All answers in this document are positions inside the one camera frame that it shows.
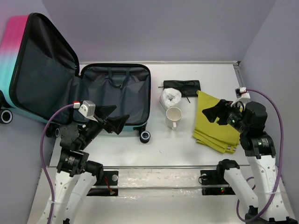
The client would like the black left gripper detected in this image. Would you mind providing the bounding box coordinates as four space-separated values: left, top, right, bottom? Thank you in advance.
79 104 130 148

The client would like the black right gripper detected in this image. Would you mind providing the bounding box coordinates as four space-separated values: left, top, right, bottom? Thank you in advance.
201 98 249 132

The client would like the yellow-green towel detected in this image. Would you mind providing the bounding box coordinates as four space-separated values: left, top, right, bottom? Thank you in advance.
192 91 240 154

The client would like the black cloth pouch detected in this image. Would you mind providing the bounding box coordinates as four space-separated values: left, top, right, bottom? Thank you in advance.
159 80 201 103

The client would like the white ceramic mug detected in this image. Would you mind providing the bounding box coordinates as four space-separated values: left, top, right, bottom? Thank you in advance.
165 107 182 130

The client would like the white plastic bag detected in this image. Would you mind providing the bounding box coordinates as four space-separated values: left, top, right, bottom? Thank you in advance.
159 88 182 110

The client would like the pink and teal kids suitcase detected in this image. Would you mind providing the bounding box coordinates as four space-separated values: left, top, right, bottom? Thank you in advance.
0 13 151 143

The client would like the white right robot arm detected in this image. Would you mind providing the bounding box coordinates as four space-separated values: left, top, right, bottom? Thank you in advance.
202 99 297 224

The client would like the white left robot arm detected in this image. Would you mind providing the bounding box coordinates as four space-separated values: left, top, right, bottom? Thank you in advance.
38 101 129 224

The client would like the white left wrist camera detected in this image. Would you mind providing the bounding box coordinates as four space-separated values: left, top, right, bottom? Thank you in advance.
73 100 97 121

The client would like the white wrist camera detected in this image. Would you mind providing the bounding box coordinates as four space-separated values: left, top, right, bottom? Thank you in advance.
73 100 97 121
231 87 250 109

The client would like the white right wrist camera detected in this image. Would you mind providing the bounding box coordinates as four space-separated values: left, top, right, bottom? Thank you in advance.
231 87 250 109

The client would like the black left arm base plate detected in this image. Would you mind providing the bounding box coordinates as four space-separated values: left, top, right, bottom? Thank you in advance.
87 170 119 196

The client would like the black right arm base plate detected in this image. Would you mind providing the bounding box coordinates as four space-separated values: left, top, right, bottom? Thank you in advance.
198 169 235 196

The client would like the silver aluminium rail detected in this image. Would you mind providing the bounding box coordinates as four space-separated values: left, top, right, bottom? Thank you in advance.
46 165 281 169

